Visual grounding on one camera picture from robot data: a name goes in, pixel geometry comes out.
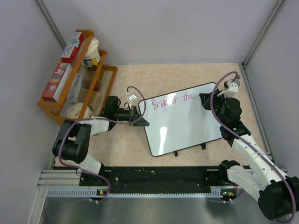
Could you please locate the red 3D toothpaste box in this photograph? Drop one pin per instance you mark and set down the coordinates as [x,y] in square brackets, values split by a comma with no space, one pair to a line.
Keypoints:
[57,82]

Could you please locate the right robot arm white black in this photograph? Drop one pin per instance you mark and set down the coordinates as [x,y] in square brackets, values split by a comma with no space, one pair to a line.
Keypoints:
[276,193]

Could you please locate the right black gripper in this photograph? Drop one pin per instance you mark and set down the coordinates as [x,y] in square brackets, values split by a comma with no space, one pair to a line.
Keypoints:
[206,98]

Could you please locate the red white toothpaste box upper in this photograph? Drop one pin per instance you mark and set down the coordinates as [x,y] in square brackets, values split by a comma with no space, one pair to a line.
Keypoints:
[72,47]

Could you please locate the clear plastic box on shelf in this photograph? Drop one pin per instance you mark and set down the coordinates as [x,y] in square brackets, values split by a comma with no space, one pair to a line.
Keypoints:
[74,90]

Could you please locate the white crumpled bag lower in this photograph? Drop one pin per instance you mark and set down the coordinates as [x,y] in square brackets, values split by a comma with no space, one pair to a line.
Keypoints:
[74,111]

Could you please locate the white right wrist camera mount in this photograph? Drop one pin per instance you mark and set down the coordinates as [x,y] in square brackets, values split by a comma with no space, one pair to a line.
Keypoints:
[230,89]

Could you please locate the white whiteboard black frame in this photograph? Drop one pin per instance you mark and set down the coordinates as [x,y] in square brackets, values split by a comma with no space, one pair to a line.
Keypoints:
[178,121]

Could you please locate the orange wooden shelf rack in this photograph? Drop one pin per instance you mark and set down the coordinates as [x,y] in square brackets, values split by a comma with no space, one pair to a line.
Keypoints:
[105,74]

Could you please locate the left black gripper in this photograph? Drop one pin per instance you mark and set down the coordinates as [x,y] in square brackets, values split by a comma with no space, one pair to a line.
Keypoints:
[136,115]

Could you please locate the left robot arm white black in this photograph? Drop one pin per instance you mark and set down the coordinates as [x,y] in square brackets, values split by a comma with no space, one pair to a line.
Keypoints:
[73,138]

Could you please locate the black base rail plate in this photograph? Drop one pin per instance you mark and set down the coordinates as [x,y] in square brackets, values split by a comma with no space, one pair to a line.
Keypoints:
[156,180]

